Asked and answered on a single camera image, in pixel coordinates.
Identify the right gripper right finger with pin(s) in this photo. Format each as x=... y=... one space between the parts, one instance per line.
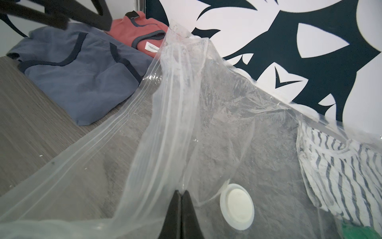
x=190 y=228

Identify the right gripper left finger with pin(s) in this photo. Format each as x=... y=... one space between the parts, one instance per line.
x=172 y=225

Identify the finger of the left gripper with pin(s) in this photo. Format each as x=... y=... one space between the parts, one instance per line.
x=16 y=10
x=73 y=10

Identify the blue tank top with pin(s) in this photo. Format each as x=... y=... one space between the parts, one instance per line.
x=82 y=69

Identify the red tank top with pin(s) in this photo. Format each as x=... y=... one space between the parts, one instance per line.
x=139 y=32

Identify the clear plastic vacuum bag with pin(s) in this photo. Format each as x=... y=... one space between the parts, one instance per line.
x=196 y=124

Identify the green garment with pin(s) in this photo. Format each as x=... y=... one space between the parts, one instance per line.
x=351 y=231

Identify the white vacuum bag valve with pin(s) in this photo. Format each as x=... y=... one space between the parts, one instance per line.
x=237 y=207

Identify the black white striped shirt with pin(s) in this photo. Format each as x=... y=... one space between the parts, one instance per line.
x=342 y=178

